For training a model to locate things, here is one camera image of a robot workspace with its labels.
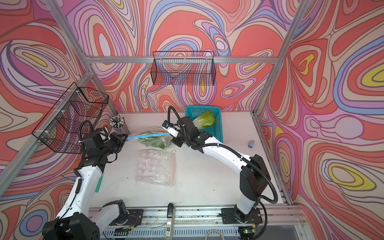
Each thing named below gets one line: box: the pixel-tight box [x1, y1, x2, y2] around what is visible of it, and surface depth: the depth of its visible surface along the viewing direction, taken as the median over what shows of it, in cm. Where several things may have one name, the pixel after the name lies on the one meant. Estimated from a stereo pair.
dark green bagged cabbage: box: [138, 132, 169, 150], surface depth 87 cm
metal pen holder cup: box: [109, 114, 131, 135], surface depth 95 cm
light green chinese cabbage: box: [192, 110, 216, 130], surface depth 107 cm
